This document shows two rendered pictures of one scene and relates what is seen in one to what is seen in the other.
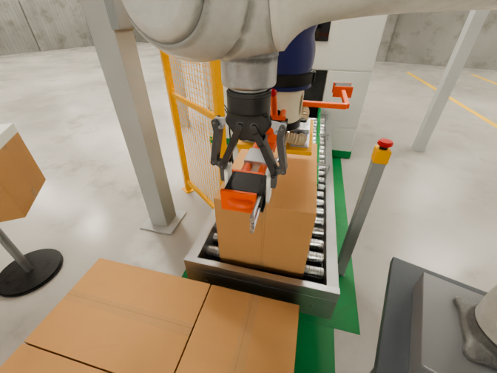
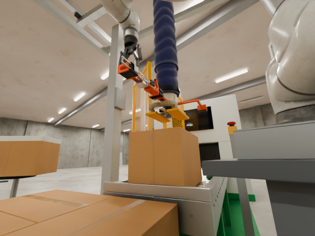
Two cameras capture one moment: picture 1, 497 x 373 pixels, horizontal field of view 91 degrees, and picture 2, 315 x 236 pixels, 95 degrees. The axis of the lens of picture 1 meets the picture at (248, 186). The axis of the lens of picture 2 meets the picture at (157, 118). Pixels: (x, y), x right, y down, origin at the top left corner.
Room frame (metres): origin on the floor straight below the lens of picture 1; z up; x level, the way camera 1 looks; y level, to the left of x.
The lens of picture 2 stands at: (-0.25, -0.30, 0.76)
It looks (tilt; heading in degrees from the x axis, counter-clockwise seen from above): 15 degrees up; 12
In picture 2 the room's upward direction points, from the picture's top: 2 degrees counter-clockwise
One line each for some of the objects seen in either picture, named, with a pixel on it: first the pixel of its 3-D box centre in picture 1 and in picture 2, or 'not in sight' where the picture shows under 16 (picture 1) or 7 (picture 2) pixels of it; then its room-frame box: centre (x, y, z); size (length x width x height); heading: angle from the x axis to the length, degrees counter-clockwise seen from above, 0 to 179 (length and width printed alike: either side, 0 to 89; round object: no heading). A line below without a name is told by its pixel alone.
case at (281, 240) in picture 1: (271, 198); (169, 158); (1.00, -0.12, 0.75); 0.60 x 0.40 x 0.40; 167
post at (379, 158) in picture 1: (356, 222); (242, 190); (1.08, -0.67, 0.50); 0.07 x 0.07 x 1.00; 76
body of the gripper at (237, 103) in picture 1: (248, 114); (130, 47); (0.42, 0.00, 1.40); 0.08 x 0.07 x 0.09; 76
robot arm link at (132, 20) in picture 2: not in sight; (130, 21); (0.41, 0.00, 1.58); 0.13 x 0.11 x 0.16; 165
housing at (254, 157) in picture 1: (258, 162); (141, 82); (0.55, -0.03, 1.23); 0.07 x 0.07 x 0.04; 77
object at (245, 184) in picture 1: (243, 190); (127, 71); (0.42, 0.01, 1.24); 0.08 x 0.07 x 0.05; 167
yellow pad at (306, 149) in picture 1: (301, 131); (178, 113); (0.98, -0.23, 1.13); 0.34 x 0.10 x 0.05; 167
